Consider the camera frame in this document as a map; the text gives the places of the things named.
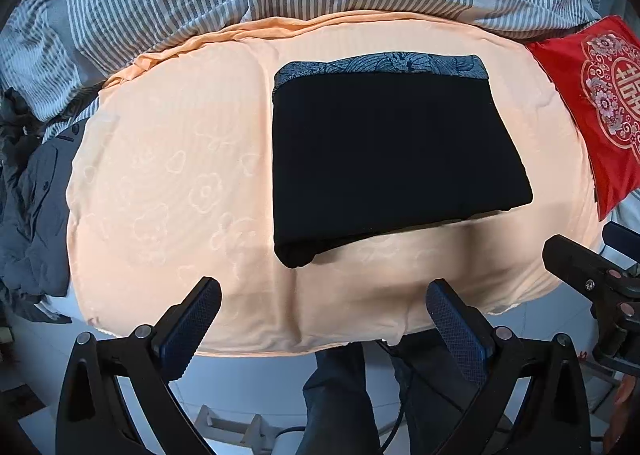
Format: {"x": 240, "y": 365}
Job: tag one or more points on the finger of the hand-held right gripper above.
{"x": 567, "y": 260}
{"x": 622, "y": 245}

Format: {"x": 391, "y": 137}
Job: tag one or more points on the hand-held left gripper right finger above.
{"x": 452, "y": 325}

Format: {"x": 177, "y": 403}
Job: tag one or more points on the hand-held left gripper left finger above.
{"x": 192, "y": 320}

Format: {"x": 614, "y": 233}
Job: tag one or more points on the black pants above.
{"x": 390, "y": 160}

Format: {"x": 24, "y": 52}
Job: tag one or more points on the person's right hand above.
{"x": 624, "y": 415}

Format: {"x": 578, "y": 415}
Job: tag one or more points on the person's left leg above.
{"x": 340, "y": 400}

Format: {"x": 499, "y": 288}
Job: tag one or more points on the orange patterned blanket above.
{"x": 175, "y": 185}

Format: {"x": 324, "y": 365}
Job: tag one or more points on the red printed pillow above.
{"x": 565, "y": 85}

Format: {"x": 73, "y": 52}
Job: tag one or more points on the dark grey jacket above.
{"x": 35, "y": 215}

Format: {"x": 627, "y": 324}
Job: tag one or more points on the white frame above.
{"x": 240, "y": 430}

